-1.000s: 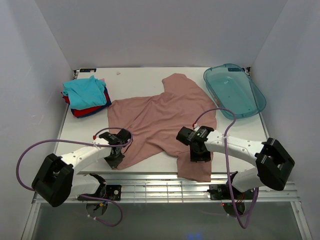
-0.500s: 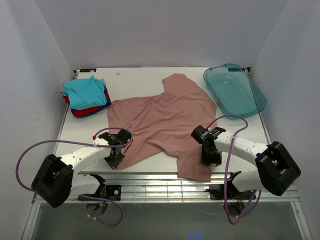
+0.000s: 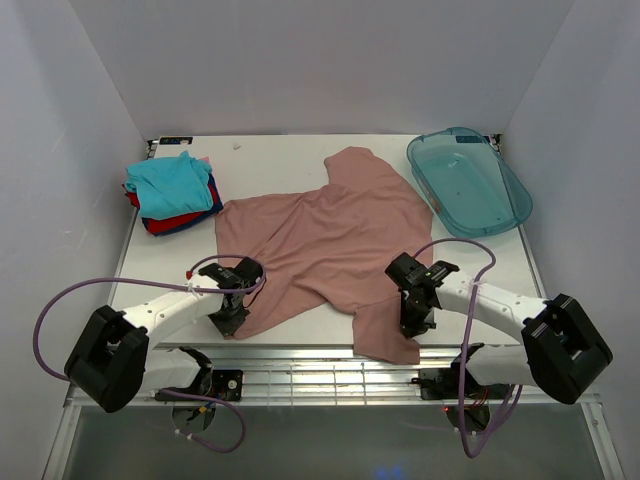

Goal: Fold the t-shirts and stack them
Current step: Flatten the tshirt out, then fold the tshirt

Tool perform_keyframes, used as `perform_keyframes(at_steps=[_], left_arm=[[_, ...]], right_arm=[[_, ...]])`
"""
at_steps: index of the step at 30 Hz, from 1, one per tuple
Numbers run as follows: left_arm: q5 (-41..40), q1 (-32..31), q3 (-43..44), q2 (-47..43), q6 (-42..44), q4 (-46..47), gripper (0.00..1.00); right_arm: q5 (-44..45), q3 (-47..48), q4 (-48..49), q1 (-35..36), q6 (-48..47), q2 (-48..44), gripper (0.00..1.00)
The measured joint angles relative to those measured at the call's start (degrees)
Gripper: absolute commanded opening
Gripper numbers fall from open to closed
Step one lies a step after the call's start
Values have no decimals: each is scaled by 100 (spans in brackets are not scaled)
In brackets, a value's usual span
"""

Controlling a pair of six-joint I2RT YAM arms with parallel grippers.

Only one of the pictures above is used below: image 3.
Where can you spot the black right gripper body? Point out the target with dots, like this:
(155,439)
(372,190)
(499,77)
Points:
(415,314)

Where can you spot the teal transparent plastic bin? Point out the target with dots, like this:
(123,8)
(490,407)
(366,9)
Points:
(467,183)

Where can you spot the black blue corner label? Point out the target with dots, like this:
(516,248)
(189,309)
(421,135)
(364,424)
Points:
(175,140)

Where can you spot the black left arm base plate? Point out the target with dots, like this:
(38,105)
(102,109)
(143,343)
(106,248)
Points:
(223,384)

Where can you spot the navy blue folded t shirt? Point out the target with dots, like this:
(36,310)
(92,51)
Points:
(216,195)

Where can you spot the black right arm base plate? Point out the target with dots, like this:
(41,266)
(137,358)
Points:
(442,384)

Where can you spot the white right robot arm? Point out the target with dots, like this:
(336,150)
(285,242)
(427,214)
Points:
(557,348)

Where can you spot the dusty pink t shirt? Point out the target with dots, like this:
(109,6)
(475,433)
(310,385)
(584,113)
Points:
(332,245)

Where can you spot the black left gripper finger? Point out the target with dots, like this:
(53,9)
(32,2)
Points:
(240,315)
(226,322)

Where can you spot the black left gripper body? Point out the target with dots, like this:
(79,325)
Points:
(228,314)

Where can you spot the turquoise folded t shirt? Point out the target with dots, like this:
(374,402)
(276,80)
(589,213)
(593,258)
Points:
(167,187)

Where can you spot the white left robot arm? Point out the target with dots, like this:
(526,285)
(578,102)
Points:
(115,359)

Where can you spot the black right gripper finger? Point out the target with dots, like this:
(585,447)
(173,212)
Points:
(409,318)
(427,321)

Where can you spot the red folded t shirt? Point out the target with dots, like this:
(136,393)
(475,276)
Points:
(165,222)

